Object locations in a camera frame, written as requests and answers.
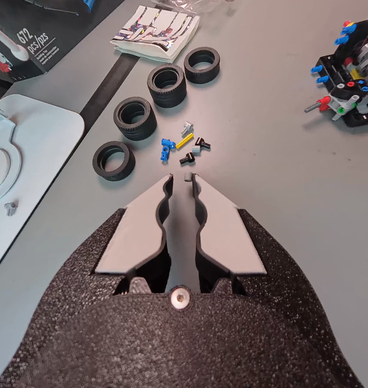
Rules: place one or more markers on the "black pin with grey bush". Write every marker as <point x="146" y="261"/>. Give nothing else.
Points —
<point x="201" y="143"/>

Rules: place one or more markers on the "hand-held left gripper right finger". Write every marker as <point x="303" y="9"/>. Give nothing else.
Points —
<point x="232" y="239"/>

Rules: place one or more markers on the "black axle pin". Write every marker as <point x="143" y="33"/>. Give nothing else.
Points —
<point x="187" y="158"/>

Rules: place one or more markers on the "black toy chassis assembly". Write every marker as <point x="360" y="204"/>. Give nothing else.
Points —
<point x="347" y="75"/>

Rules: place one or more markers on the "shiny sticker sheet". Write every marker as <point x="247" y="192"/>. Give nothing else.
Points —
<point x="153" y="33"/>

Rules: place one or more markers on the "yellow toy axle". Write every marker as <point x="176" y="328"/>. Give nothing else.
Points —
<point x="185" y="142"/>

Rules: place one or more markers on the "clear plastic bag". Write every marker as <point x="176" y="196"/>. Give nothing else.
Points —
<point x="202" y="3"/>

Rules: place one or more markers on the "dark grey connector piece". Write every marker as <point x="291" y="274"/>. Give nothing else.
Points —
<point x="11" y="207"/>

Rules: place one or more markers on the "narrow black toy tyre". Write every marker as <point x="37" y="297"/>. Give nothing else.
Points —
<point x="190" y="72"/>
<point x="99" y="169"/>

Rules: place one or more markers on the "grey desk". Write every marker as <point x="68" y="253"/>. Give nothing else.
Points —
<point x="262" y="182"/>

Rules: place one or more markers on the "toy car set box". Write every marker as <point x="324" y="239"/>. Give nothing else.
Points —
<point x="50" y="36"/>

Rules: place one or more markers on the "blue pin connector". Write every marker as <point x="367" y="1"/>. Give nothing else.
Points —
<point x="168" y="143"/>
<point x="165" y="155"/>

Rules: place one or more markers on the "wide black toy tyre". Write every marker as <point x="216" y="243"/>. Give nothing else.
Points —
<point x="123" y="130"/>
<point x="155" y="94"/>

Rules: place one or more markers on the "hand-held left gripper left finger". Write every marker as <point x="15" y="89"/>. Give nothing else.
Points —
<point x="132" y="239"/>

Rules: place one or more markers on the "light grey angle connector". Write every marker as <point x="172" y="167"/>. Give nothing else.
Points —
<point x="186" y="128"/>

